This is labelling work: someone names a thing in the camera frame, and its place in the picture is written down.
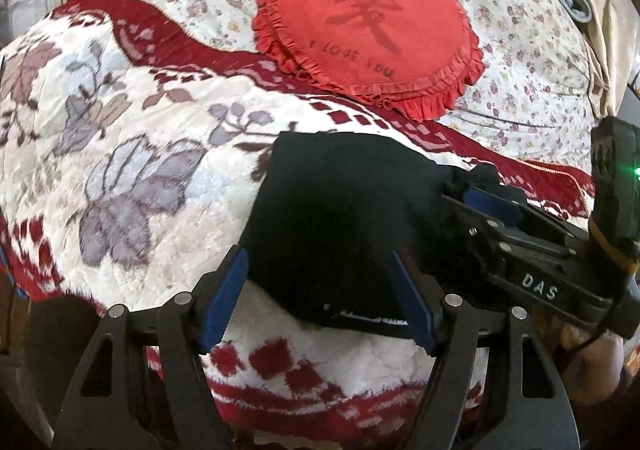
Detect small-flower print quilt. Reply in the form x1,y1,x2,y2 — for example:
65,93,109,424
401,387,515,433
87,0,608,176

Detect red heart-shaped ruffled pillow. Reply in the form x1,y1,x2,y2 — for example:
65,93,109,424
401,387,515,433
250,0,485,123

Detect red and white floral fleece blanket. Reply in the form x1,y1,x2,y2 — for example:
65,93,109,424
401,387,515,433
0,0,596,450

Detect person's right hand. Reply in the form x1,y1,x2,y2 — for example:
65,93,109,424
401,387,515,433
550,317,628,403

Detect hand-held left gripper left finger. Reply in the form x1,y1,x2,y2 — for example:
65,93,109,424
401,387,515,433
51,246,250,450

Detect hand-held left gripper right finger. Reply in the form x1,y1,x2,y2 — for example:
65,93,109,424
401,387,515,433
390,249,584,450

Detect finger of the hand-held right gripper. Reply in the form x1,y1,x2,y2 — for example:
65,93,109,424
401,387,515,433
440,194,516,263
461,186,588,246

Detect black pants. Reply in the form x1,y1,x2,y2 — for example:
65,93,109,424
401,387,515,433
239,130,506,338

